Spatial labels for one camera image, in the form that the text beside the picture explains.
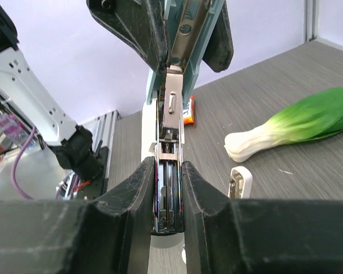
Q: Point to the colourful snack packet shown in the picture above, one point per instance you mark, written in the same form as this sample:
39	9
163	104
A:
188	112

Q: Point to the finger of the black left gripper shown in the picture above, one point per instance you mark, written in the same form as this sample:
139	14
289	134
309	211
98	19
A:
139	24
219	51

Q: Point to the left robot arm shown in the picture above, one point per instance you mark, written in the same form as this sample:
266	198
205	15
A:
29	100

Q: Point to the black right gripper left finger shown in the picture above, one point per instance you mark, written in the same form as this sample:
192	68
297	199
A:
111	234

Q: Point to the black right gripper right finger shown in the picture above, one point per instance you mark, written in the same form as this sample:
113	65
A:
224	235

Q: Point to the green bok choy toy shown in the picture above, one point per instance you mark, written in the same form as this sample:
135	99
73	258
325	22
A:
315	117

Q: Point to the white stapler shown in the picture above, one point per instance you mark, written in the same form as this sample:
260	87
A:
240	183

